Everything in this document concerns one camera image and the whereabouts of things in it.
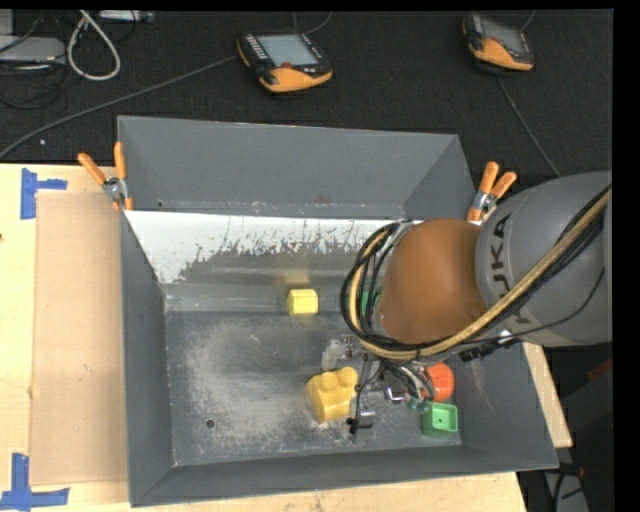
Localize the yellow cube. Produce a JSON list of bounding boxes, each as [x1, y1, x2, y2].
[[286, 288, 320, 317]]

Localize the yellow toy brick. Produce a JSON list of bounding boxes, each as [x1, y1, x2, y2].
[[305, 366, 360, 424]]

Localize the green square cup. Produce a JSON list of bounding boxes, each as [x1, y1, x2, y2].
[[421, 401, 459, 437]]

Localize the green block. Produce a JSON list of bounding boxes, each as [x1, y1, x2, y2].
[[360, 288, 382, 321]]

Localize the orange round toy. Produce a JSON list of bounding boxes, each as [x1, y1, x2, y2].
[[425, 363, 456, 403]]

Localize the grey metal bin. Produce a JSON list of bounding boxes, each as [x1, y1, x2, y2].
[[115, 114, 560, 507]]

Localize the brown cardboard board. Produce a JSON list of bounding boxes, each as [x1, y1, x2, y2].
[[28, 191, 130, 487]]

